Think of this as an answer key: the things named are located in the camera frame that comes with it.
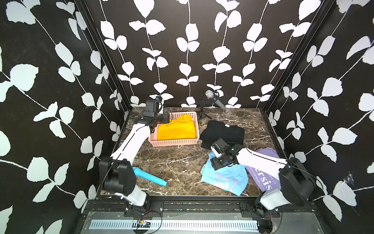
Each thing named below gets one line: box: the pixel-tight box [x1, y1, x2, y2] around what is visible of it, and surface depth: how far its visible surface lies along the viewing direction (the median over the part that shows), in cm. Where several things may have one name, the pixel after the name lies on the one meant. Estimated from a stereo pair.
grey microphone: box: [205, 89, 226, 110], surface depth 95 cm
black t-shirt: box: [199, 119, 245, 150], surface depth 107 cm
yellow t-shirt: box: [157, 114, 197, 140], surface depth 107 cm
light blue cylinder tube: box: [132, 166, 168, 187], surface depth 85 cm
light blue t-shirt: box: [200, 151, 249, 196], surface depth 85 cm
